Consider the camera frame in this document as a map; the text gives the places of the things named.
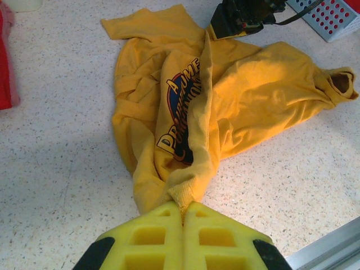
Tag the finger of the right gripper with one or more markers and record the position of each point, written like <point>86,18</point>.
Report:
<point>225,25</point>

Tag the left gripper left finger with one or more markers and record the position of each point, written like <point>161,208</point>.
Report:
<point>149,239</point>

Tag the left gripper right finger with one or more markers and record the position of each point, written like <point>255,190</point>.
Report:
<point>216,239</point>

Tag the yellow printed t-shirt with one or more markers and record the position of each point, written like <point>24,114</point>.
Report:
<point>253,92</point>

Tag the white perforated plastic basket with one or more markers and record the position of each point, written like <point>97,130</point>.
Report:
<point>329,19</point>

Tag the red folded t-shirt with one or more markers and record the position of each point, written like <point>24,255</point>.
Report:
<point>5,62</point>

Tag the aluminium frame rail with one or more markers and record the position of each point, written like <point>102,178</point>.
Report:
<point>329,250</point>

